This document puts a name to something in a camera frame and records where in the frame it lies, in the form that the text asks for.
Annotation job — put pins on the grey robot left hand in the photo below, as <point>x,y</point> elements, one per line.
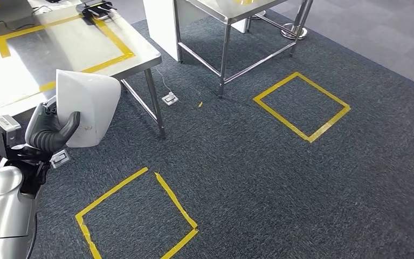
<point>44,134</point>

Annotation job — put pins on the wide white plastic shell part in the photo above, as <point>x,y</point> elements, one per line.
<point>89,103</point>

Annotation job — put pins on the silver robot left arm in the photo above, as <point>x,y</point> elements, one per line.
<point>3,211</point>

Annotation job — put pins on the stainless steel workbench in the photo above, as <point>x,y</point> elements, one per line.
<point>67,43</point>

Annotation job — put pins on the grey floor power socket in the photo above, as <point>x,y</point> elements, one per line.
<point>60,158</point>

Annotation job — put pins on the white floor power socket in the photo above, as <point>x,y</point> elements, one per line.
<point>170,98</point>

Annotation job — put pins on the black remote controller with antennas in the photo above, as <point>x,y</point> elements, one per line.
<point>96,9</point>

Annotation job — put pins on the white table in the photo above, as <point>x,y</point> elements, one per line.
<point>160,28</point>

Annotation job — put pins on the stainless steel table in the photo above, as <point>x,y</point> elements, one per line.
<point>228,9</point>

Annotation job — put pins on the chrome stanchion base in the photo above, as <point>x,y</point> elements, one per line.
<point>294,32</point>

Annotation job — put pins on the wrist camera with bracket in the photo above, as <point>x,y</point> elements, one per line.
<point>8,123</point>

